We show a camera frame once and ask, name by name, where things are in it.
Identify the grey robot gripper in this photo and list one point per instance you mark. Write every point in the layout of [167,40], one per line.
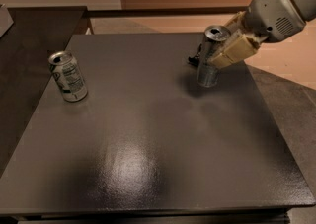
[272,13]

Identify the slim silver redbull can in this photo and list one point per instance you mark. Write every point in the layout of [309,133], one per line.
[213,39]

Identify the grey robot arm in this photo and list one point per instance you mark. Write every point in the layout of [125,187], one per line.
[306,9]

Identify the white green soda can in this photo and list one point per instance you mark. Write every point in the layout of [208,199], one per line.
[67,75]

